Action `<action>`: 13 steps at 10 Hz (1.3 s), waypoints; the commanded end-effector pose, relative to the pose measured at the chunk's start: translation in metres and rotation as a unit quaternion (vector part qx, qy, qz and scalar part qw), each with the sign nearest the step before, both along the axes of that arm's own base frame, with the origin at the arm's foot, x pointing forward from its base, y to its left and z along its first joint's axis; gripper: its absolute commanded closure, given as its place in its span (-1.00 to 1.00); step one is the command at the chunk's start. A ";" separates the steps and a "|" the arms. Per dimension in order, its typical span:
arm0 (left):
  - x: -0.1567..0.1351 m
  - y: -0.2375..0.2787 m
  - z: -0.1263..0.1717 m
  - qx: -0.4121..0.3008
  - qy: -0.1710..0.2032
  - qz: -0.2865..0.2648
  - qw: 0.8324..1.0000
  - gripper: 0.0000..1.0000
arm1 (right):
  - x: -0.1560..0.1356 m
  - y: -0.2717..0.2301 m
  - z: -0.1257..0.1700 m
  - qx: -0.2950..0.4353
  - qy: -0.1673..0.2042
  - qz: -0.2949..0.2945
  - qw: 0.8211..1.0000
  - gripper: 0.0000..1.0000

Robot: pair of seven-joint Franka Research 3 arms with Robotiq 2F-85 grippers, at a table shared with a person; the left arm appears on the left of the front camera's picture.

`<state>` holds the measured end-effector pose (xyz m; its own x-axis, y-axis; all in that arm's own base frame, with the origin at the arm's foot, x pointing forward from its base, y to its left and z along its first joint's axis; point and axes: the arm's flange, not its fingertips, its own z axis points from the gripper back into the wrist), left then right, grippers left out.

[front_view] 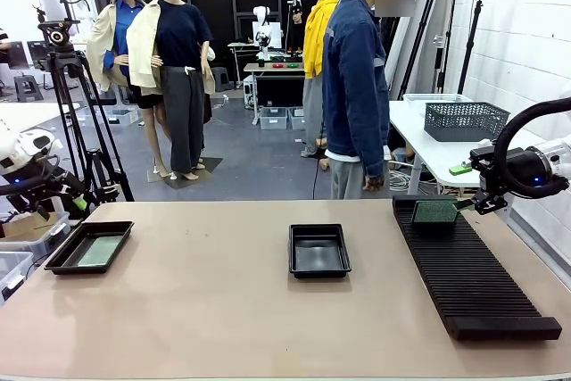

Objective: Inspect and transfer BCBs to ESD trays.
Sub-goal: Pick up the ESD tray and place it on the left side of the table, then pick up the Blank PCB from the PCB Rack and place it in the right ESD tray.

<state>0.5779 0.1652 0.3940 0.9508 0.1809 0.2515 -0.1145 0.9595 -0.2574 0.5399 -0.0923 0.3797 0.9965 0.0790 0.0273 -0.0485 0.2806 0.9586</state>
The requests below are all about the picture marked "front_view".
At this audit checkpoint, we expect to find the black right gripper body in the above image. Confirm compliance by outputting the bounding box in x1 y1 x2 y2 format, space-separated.
485 146 559 198

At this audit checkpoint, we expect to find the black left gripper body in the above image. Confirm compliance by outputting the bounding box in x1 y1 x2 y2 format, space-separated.
0 170 57 212

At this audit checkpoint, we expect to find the black ESD tray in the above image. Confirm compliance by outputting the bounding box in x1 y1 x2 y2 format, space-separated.
44 219 135 276
288 223 353 279

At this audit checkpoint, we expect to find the person's right forearm denim sleeve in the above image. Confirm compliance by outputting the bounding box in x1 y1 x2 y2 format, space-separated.
364 121 388 177

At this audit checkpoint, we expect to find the brown cardboard box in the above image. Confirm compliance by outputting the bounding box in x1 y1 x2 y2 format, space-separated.
2 212 59 239

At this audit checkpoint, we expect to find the clear lidded storage bin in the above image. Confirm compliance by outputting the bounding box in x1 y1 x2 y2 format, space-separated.
0 211 71 261

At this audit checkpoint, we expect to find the grey plastic basket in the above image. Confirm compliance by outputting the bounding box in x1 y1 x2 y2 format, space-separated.
423 102 511 143

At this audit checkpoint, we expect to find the white side table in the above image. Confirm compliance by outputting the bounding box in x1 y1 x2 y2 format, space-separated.
387 99 571 188

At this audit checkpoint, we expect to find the clear bin with black latch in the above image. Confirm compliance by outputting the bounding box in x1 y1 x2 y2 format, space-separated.
0 251 36 306

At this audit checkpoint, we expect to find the clear shallow plastic bin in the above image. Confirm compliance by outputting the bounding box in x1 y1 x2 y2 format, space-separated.
402 93 475 105

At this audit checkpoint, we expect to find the white desk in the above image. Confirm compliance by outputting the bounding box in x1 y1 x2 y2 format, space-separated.
0 102 81 141

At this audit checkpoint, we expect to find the black slotted board rack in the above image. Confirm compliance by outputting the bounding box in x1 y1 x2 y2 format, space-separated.
392 195 563 342

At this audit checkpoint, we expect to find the black step stool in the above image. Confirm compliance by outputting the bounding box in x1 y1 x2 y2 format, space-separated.
12 75 45 103

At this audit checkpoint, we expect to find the black light stand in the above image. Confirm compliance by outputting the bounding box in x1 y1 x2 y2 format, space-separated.
459 0 485 87

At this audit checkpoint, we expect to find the person in denim jacket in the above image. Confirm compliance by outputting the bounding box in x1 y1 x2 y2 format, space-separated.
321 0 418 201

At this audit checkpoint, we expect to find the mannequin in blue shirt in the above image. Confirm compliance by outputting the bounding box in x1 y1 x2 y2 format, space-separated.
86 0 173 179

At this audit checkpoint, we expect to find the grey step stool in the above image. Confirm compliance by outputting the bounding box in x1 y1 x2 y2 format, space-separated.
211 67 231 92

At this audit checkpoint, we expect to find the mannequin in navy tee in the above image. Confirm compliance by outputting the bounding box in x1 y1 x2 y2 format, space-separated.
127 0 216 181

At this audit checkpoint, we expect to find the black cabinet under table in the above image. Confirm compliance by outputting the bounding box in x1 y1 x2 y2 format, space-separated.
256 76 305 108

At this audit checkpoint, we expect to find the mannequin in yellow hoodie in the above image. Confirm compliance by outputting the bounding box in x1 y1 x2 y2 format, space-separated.
301 0 343 159

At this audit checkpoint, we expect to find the wooden top work table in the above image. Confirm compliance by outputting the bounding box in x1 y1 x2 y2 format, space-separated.
244 62 307 126

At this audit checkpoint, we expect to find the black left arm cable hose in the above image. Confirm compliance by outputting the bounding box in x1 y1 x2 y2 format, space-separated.
0 155 62 197

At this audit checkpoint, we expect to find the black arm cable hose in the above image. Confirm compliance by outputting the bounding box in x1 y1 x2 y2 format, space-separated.
492 96 571 200
0 155 62 197

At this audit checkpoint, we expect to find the white cable bundle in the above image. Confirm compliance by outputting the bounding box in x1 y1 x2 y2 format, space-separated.
388 170 423 195

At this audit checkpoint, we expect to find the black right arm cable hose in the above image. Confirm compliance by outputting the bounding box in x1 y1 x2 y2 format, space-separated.
492 96 571 200

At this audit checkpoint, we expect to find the dark mannequin base plate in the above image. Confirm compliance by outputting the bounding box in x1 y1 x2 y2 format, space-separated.
146 156 224 190

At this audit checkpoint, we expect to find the black camera tripod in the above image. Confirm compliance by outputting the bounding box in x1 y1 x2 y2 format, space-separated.
37 19 135 203

